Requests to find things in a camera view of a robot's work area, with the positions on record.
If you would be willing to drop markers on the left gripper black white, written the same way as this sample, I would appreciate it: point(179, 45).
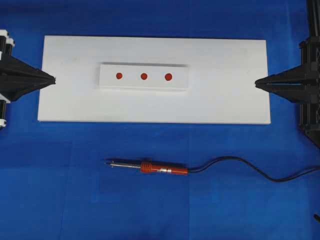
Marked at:
point(12, 90)

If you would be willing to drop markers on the black object at edge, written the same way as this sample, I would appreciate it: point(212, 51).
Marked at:
point(317, 217)

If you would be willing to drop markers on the blue table cloth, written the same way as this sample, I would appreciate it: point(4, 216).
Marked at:
point(54, 184)

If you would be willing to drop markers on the black aluminium frame post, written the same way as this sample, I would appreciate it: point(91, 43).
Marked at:
point(313, 15)

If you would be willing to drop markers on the small white raised block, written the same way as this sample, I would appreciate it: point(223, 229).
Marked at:
point(138, 76)

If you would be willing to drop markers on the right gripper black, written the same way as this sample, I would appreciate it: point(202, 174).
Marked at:
point(308, 94)

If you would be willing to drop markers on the red handled soldering iron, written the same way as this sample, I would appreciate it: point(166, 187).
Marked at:
point(149, 167)

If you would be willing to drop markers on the large white foam board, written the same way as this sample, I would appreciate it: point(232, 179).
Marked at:
point(221, 78)

